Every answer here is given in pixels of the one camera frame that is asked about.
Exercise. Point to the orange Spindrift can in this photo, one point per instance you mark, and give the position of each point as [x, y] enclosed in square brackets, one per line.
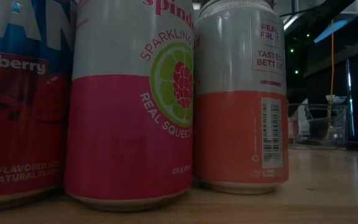
[228, 130]

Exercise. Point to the clear plastic bin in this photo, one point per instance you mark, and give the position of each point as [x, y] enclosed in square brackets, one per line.
[322, 124]

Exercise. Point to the red Fanta strawberry can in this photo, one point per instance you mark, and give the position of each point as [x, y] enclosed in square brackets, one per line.
[17, 124]

